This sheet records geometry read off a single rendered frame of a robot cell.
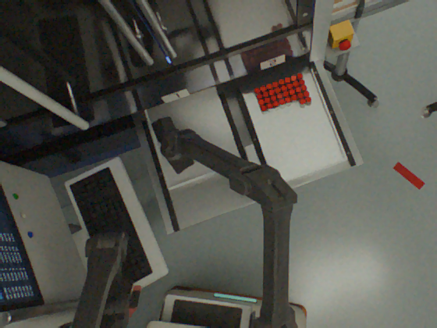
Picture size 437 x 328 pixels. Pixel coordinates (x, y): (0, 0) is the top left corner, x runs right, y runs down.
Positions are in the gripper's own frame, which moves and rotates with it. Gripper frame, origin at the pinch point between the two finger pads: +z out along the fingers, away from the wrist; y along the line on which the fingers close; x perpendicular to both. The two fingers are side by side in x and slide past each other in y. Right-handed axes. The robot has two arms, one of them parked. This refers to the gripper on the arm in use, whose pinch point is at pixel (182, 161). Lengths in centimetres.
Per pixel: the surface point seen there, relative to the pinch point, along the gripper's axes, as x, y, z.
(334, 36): -65, 2, -11
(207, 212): 2.9, -18.4, 4.6
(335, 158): -43, -29, 4
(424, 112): -109, -26, 90
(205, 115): -15.1, 10.1, 3.9
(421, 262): -61, -80, 93
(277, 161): -26.1, -18.2, 4.2
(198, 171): -2.2, -5.0, 4.2
